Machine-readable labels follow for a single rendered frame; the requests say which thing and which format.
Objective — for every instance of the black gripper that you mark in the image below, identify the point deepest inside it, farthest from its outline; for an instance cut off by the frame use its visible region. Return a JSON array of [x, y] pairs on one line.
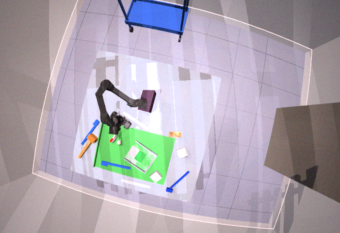
[[123, 122]]

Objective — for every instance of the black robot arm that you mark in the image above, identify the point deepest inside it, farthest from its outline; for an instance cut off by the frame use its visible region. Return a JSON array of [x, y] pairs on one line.
[[104, 116]]

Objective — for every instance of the orange mallet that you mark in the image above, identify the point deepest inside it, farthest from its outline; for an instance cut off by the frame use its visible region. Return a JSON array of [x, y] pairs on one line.
[[92, 139]]

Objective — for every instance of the green flat mat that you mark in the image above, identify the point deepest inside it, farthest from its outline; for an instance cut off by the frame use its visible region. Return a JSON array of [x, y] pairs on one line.
[[114, 153]]

